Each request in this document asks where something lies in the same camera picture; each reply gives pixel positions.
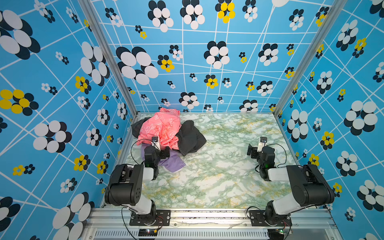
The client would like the purple cloth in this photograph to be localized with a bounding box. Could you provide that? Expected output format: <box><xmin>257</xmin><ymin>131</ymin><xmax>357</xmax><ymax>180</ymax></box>
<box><xmin>141</xmin><ymin>144</ymin><xmax>186</xmax><ymax>173</ymax></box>

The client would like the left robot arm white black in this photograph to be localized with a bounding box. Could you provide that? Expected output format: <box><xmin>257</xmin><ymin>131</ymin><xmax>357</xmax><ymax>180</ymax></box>
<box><xmin>105</xmin><ymin>146</ymin><xmax>170</xmax><ymax>226</ymax></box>

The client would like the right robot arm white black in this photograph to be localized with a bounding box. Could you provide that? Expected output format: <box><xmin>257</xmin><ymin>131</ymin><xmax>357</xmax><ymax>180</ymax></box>
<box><xmin>247</xmin><ymin>143</ymin><xmax>335</xmax><ymax>226</ymax></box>

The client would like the pink patterned cloth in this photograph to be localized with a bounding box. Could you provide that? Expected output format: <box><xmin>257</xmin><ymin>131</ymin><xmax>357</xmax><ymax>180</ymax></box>
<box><xmin>136</xmin><ymin>108</ymin><xmax>182</xmax><ymax>150</ymax></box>

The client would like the black cloth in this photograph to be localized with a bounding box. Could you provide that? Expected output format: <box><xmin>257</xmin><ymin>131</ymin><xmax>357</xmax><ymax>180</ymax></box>
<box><xmin>132</xmin><ymin>118</ymin><xmax>207</xmax><ymax>156</ymax></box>

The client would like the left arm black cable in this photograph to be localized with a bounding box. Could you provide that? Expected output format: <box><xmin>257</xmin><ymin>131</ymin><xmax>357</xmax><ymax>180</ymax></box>
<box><xmin>130</xmin><ymin>138</ymin><xmax>154</xmax><ymax>165</ymax></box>

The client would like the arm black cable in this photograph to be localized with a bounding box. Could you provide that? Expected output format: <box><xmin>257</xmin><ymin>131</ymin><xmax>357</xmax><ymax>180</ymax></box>
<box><xmin>266</xmin><ymin>143</ymin><xmax>288</xmax><ymax>168</ymax></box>
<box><xmin>130</xmin><ymin>138</ymin><xmax>154</xmax><ymax>165</ymax></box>

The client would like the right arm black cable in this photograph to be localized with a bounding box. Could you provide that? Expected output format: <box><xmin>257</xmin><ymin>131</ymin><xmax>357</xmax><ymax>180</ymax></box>
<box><xmin>266</xmin><ymin>143</ymin><xmax>288</xmax><ymax>168</ymax></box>

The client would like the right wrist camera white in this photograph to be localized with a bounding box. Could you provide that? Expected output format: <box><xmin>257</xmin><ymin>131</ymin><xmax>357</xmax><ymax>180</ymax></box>
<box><xmin>257</xmin><ymin>137</ymin><xmax>268</xmax><ymax>152</ymax></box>

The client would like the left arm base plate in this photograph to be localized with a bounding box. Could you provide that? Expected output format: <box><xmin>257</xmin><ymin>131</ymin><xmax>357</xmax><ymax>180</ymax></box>
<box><xmin>129</xmin><ymin>210</ymin><xmax>171</xmax><ymax>227</ymax></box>

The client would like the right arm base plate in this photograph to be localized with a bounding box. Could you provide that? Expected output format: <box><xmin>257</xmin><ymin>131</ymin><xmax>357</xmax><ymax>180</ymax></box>
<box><xmin>247</xmin><ymin>209</ymin><xmax>292</xmax><ymax>229</ymax></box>

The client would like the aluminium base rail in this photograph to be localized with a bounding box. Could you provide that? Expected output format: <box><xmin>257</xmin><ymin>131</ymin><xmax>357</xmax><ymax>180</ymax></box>
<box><xmin>81</xmin><ymin>208</ymin><xmax>342</xmax><ymax>240</ymax></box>

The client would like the left corner aluminium post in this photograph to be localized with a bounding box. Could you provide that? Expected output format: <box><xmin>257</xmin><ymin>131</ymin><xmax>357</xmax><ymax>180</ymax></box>
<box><xmin>79</xmin><ymin>0</ymin><xmax>138</xmax><ymax>120</ymax></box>

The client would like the corner aluminium post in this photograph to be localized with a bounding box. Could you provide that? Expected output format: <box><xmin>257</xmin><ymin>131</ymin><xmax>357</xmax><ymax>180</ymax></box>
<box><xmin>274</xmin><ymin>0</ymin><xmax>348</xmax><ymax>118</ymax></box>
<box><xmin>79</xmin><ymin>0</ymin><xmax>138</xmax><ymax>120</ymax></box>

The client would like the right corner aluminium post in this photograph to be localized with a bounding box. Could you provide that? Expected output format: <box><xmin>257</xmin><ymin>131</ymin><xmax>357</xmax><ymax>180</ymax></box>
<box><xmin>274</xmin><ymin>0</ymin><xmax>348</xmax><ymax>118</ymax></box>

